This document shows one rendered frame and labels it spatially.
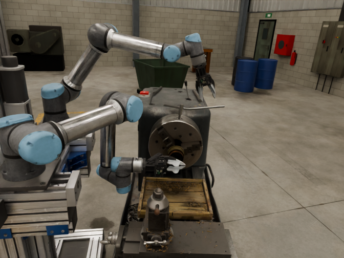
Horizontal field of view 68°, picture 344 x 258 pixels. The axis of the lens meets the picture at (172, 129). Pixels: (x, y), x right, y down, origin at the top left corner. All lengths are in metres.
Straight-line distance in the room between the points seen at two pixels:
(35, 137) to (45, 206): 0.35
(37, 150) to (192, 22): 11.41
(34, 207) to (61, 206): 0.10
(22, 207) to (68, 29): 10.37
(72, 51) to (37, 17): 1.64
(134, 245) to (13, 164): 0.54
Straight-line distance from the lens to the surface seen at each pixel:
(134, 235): 1.08
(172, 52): 1.23
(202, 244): 1.06
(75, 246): 2.16
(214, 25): 12.51
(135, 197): 1.97
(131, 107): 1.12
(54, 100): 1.51
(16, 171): 1.11
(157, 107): 1.60
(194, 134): 1.45
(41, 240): 1.65
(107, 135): 1.31
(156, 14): 11.62
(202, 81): 1.40
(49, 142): 0.94
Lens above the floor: 1.73
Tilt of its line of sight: 22 degrees down
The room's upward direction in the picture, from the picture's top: 3 degrees clockwise
